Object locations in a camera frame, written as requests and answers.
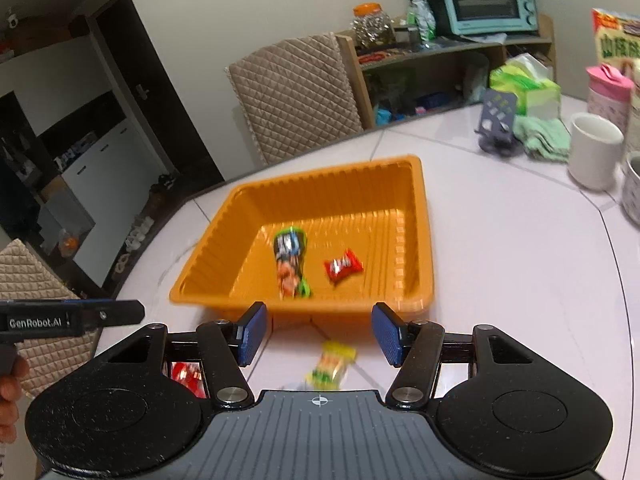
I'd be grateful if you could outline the wooden shelf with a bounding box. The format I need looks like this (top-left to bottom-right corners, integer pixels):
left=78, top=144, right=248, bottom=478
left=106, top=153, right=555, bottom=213
left=335, top=14, right=556, bottom=130

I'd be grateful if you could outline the dark green snack packet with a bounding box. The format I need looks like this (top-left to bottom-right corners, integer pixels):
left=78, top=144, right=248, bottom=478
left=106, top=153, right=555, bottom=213
left=272, top=227, right=313, bottom=301

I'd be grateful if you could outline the green cloth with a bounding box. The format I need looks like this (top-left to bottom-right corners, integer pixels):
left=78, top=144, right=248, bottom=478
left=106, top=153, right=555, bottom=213
left=512, top=115, right=573, bottom=163

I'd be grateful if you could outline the person's left hand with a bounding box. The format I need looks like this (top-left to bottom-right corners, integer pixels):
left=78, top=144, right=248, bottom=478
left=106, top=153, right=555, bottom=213
left=0, top=359, right=31, bottom=444

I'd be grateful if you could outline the grey phone stand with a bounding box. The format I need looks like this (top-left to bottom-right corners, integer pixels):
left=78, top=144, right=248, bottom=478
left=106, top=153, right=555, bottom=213
left=475, top=87, right=523, bottom=158

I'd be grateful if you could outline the white plastic bag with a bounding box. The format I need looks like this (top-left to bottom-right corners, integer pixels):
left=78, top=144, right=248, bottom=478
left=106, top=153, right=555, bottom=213
left=462, top=52, right=491, bottom=102

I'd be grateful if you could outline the pink-lid bottle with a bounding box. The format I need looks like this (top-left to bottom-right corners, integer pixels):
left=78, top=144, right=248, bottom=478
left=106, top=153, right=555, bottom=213
left=585, top=64, right=633, bottom=128

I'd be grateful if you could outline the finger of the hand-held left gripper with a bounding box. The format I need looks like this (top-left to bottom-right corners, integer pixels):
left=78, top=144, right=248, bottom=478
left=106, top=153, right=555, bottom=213
left=82, top=300, right=146, bottom=333

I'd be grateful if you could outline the red striped snack packet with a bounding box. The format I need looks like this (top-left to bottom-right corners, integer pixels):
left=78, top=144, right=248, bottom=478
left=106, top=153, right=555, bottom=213
left=170, top=360, right=207, bottom=398

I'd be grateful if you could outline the green white bag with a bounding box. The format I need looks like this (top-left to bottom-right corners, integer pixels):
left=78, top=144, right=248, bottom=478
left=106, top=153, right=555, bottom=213
left=405, top=0, right=437, bottom=43

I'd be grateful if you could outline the green tissue pack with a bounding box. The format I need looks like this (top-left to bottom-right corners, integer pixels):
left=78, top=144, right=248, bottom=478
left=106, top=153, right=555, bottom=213
left=489, top=52, right=562, bottom=116

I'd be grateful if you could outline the yellow green snack box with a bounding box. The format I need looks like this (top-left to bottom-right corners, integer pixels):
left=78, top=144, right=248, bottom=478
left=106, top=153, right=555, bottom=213
left=591, top=8, right=640, bottom=86

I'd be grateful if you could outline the red bow-shaped candy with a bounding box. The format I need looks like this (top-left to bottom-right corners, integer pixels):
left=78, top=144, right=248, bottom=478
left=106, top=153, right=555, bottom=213
left=322, top=249, right=364, bottom=288

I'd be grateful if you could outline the yellow green candy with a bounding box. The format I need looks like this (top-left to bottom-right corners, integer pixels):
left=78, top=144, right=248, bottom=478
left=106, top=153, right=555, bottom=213
left=305, top=340, right=358, bottom=391

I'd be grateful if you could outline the orange-lid clear jar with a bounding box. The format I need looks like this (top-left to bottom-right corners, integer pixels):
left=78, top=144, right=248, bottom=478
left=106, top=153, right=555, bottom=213
left=351, top=3, right=396, bottom=51

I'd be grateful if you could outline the white cabinet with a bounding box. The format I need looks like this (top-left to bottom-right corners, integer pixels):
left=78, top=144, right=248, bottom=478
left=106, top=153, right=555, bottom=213
left=60, top=110, right=171, bottom=286

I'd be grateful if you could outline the colourful packet pile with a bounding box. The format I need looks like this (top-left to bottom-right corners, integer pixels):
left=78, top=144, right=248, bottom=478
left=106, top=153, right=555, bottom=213
left=372, top=92, right=451, bottom=123

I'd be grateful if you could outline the patterned cup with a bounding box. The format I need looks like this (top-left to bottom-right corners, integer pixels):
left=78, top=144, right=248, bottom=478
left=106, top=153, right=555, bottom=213
left=620, top=150, right=640, bottom=226

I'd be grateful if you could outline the beige quilted chair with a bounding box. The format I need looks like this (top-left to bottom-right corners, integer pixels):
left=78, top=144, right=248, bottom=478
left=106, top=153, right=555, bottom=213
left=224, top=31, right=366, bottom=166
left=0, top=239, right=98, bottom=401

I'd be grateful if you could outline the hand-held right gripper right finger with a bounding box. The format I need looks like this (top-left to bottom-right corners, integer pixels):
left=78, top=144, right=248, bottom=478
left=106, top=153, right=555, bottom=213
left=371, top=302, right=536, bottom=410

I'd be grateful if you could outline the white cup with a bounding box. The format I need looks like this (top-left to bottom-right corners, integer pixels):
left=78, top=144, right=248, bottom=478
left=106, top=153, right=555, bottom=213
left=567, top=112, right=626, bottom=191

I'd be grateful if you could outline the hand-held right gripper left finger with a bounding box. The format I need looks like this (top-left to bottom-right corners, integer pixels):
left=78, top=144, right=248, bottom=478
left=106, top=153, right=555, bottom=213
left=107, top=301, right=268, bottom=409

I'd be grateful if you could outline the teal toaster oven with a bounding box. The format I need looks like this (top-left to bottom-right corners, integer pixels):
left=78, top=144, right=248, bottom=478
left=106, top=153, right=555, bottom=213
left=434, top=0, right=541, bottom=38

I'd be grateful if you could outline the orange plastic tray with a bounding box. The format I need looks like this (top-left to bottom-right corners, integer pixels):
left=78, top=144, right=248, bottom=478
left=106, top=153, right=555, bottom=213
left=169, top=155, right=436, bottom=323

